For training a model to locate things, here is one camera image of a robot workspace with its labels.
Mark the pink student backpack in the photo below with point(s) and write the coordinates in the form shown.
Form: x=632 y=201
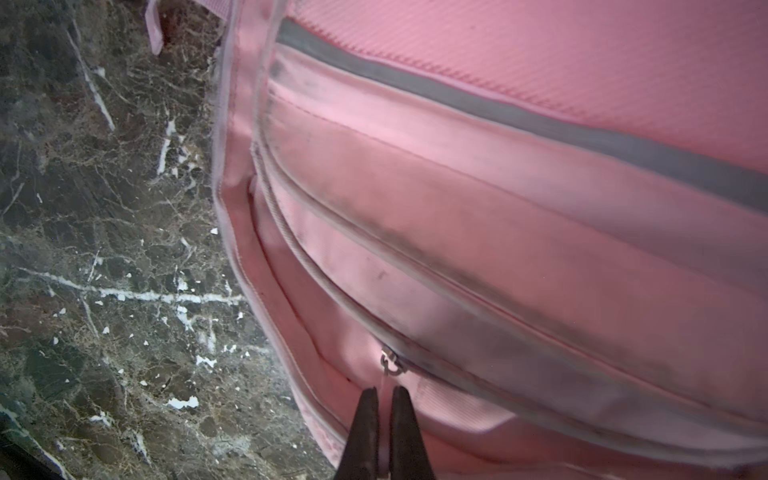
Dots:
x=547 y=220

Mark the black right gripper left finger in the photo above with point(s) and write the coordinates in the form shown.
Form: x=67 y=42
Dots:
x=359 y=460

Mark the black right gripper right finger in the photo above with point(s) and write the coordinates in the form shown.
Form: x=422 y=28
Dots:
x=408 y=458

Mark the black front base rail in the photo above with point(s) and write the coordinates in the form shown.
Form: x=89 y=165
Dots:
x=17 y=463

